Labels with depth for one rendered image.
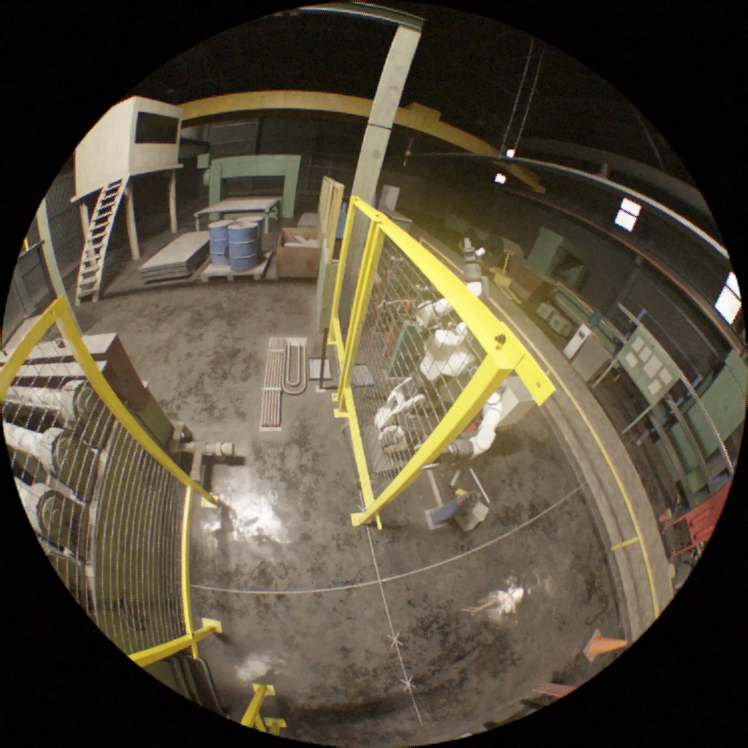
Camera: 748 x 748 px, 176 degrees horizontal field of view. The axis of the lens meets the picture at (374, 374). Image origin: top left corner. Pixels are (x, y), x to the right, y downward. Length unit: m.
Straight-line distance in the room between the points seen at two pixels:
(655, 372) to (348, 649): 6.56
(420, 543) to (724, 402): 8.40
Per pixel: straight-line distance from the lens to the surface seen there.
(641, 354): 6.44
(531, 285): 8.97
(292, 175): 10.74
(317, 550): 2.06
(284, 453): 2.28
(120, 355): 1.75
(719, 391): 8.80
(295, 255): 4.60
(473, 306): 0.68
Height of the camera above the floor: 2.06
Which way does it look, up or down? 44 degrees down
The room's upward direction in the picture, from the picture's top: 17 degrees clockwise
